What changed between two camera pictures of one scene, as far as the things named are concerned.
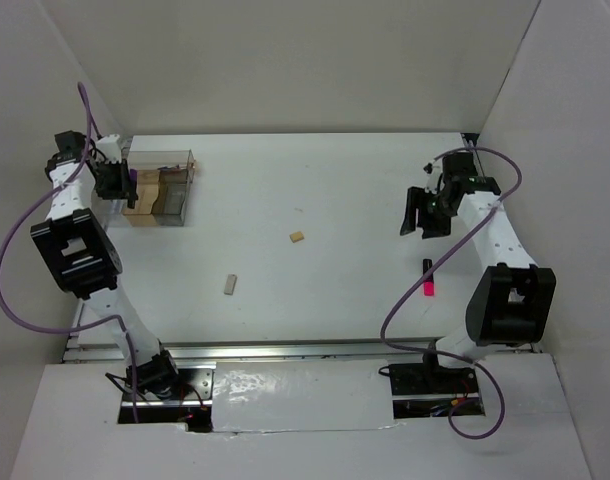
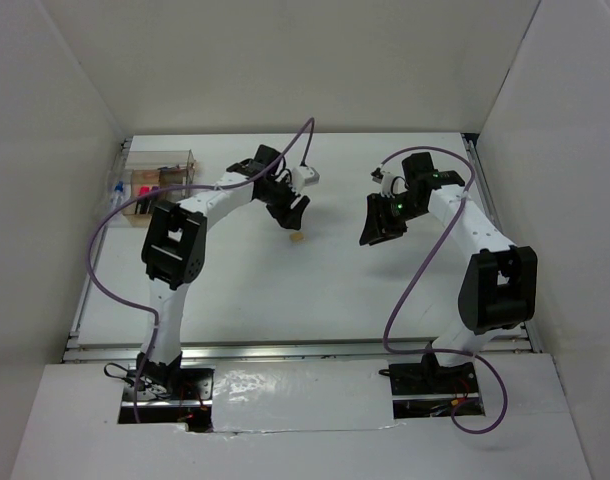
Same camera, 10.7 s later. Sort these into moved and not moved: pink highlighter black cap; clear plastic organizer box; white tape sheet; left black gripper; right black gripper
Moved: left black gripper; right black gripper; pink highlighter black cap
Not moved: white tape sheet; clear plastic organizer box
